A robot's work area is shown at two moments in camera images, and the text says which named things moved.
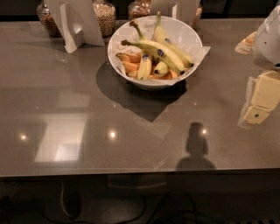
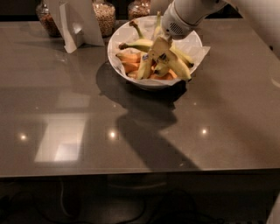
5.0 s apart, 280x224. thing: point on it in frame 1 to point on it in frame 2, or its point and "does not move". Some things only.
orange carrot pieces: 130,63 does not move
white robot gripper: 269,44 to 174,23
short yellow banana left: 144,68 does not move
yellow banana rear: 160,37 does not move
